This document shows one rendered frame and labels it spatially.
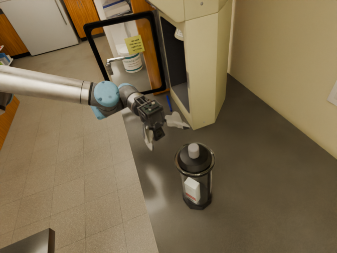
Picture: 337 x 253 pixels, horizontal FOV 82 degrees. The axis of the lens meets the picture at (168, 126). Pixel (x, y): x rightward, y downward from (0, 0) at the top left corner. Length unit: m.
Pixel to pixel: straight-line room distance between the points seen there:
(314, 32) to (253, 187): 0.57
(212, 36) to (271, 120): 0.48
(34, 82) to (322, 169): 0.97
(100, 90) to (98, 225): 1.42
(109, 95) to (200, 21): 0.36
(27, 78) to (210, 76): 0.59
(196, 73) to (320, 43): 0.42
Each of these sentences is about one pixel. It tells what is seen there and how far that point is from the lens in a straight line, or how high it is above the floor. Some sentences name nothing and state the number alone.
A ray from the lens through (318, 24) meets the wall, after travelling 0.88.
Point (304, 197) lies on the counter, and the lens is 0.80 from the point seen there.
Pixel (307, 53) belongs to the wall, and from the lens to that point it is 0.91.
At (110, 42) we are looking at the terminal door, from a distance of 0.98.
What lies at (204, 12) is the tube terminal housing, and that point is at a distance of 0.68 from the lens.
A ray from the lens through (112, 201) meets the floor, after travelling 1.92.
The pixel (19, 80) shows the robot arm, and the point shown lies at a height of 1.37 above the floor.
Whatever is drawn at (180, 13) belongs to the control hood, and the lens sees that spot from 0.65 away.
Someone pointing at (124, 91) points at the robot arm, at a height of 1.20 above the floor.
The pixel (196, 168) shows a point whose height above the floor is 1.17.
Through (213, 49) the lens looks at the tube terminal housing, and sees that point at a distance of 0.74.
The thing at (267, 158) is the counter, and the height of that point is 0.94.
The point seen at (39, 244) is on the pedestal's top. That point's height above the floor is 0.94.
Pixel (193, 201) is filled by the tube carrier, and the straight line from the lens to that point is 0.66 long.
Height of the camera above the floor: 1.60
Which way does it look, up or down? 44 degrees down
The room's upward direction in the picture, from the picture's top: 11 degrees counter-clockwise
